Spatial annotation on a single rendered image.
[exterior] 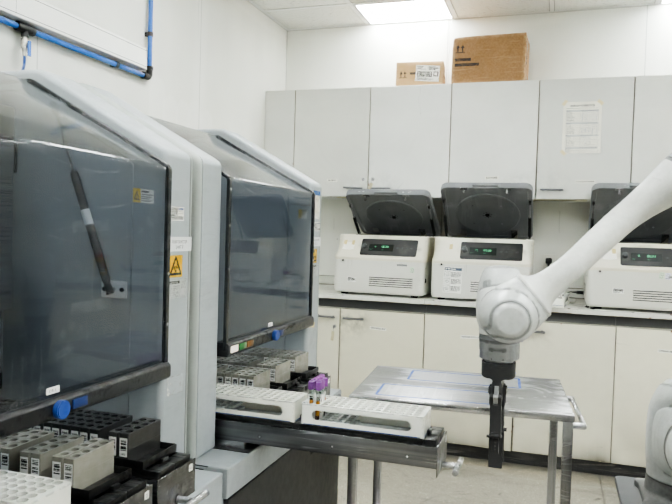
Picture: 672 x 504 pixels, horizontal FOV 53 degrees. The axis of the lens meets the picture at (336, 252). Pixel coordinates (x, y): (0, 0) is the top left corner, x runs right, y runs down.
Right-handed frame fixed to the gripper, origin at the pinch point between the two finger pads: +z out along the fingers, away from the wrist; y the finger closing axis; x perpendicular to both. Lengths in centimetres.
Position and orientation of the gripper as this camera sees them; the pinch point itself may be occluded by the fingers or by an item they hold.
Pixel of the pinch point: (496, 449)
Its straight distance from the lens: 161.2
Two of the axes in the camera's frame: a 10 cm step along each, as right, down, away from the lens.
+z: -0.2, 10.0, 0.3
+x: 9.5, 0.3, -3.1
